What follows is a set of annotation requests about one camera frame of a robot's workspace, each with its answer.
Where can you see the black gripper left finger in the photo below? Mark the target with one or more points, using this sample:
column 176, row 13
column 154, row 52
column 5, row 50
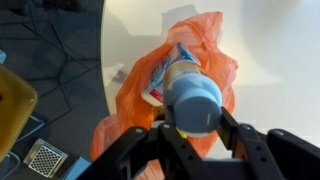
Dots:
column 160, row 153

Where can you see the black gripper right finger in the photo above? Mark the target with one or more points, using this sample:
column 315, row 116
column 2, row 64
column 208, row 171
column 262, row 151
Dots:
column 266, row 153

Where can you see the white bottle orange label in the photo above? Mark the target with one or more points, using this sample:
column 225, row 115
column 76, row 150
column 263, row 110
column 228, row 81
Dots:
column 193, row 100

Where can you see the brown bottle yellow cap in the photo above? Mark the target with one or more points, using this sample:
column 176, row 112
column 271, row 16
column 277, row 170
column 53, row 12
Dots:
column 158, row 115

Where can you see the orange plastic bag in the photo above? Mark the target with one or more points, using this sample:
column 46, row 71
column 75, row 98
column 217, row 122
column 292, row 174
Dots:
column 133, row 100

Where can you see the flat light blue piece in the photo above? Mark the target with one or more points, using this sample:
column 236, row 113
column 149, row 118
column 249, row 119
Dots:
column 76, row 170

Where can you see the perforated metal block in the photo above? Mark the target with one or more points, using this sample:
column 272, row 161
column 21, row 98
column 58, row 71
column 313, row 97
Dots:
column 45, row 160

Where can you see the blue rimmed dark tray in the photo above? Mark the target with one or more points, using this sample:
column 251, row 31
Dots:
column 33, row 128

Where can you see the yellow translucent tray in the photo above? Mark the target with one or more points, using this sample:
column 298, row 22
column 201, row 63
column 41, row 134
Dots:
column 15, row 110

